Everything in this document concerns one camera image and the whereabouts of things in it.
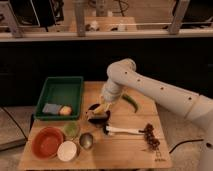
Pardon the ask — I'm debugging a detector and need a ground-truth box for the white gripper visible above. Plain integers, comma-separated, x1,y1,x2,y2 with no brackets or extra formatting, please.
101,82,122,112

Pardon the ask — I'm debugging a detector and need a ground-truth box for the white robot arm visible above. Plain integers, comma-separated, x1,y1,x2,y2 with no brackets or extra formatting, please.
101,58,213,171

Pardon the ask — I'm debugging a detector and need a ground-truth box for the small metal cup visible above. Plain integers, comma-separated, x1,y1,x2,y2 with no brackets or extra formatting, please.
79,133,93,150

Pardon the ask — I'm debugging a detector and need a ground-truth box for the bread piece in bowl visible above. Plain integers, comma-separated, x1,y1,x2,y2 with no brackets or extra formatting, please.
87,113,107,120

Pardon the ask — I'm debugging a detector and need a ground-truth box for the black bowl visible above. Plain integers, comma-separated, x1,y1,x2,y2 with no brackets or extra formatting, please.
86,103,111,125

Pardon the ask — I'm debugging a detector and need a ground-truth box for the green chili pepper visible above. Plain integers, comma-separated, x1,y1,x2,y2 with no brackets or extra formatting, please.
122,93,138,113

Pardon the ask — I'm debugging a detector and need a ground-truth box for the green plastic tray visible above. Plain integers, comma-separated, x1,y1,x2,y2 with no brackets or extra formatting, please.
34,76,84,121

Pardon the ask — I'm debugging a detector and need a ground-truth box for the yellow orange fruit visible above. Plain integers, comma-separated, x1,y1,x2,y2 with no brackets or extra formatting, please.
59,106,72,116

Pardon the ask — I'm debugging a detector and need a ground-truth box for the dark red grapes bunch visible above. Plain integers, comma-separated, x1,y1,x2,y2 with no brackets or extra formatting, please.
144,124,160,150

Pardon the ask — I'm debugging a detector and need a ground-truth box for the blue sponge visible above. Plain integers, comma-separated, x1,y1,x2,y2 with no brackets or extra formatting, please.
42,103,62,115

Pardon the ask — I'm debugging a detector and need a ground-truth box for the orange red bowl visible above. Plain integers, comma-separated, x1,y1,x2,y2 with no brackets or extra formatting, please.
31,127,64,159

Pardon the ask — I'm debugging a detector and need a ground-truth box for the white handled brush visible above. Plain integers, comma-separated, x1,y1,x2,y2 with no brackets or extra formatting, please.
103,125,144,135

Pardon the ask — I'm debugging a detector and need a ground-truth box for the black cable right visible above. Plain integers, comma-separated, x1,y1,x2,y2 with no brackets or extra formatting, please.
168,138,206,155

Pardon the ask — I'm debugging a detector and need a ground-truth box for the black cable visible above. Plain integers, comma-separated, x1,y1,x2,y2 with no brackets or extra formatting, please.
168,138,206,155
0,106,29,141

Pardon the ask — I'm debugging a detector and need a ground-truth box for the black cable left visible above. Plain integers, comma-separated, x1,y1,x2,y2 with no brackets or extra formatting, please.
0,106,29,141

